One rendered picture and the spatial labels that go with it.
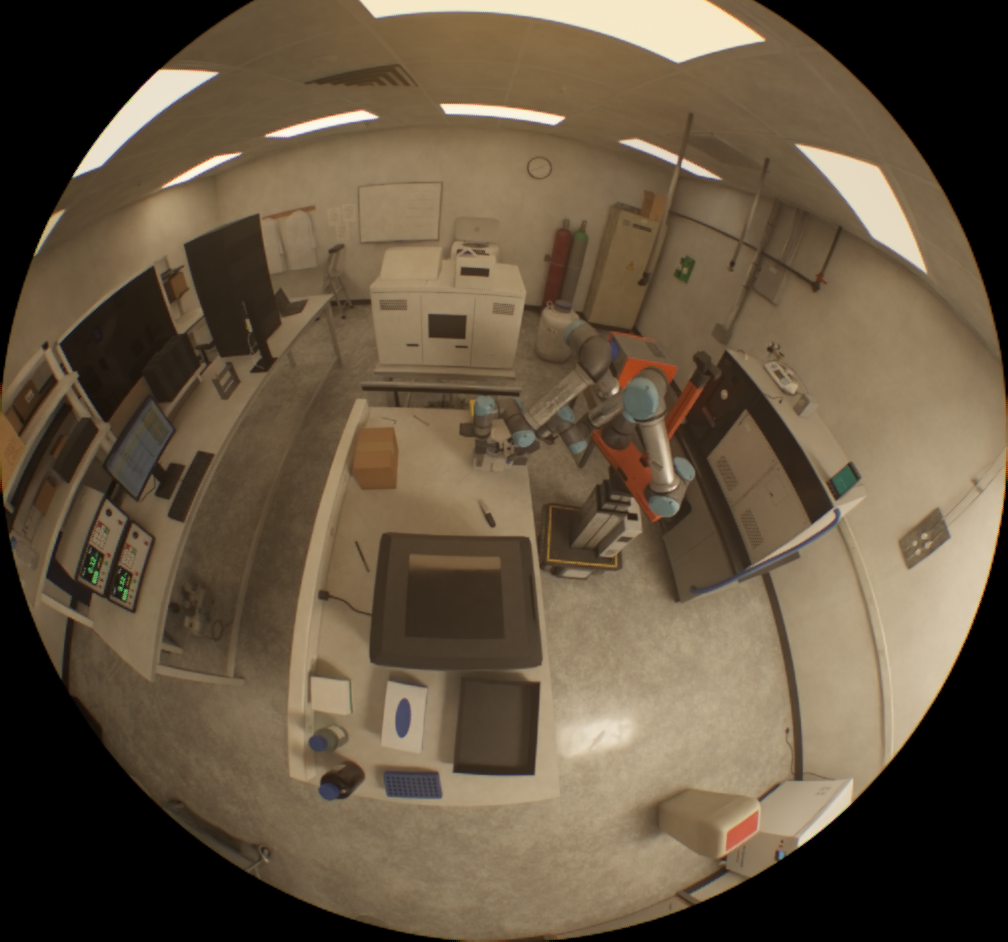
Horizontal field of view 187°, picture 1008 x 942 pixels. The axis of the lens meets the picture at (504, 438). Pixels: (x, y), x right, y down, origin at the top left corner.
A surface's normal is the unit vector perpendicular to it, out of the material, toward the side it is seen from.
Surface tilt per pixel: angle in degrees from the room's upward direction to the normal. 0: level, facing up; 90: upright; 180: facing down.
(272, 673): 0
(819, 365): 90
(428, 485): 0
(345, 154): 90
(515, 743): 0
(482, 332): 90
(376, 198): 90
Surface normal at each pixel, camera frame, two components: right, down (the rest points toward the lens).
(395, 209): 0.06, 0.75
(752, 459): -0.99, -0.04
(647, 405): -0.70, 0.40
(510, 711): 0.12, -0.66
